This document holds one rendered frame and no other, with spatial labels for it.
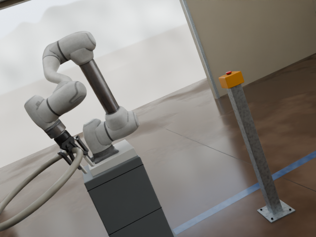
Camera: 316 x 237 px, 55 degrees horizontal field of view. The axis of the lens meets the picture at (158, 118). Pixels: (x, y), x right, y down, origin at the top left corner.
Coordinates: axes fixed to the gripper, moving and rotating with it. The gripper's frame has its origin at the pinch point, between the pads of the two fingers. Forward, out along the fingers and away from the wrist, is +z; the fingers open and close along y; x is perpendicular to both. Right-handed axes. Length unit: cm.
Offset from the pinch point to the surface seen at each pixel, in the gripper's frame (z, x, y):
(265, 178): 96, 22, -85
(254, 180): 133, -20, -120
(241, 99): 39, 27, -101
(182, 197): 120, -80, -86
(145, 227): 73, -34, -17
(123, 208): 51, -36, -15
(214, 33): 77, -236, -504
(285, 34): 178, -158, -633
